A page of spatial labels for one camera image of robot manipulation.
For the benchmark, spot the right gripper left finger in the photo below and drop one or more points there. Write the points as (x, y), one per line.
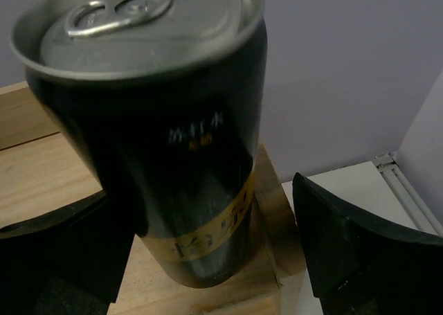
(68, 261)

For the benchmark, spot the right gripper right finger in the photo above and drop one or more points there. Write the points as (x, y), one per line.
(360, 263)

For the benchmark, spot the black can yellow label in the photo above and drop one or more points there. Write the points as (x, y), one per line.
(162, 100)

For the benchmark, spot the wooden two-tier shelf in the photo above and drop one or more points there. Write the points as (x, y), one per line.
(41, 173)

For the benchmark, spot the aluminium side rail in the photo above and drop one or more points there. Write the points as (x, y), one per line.
(407, 196)

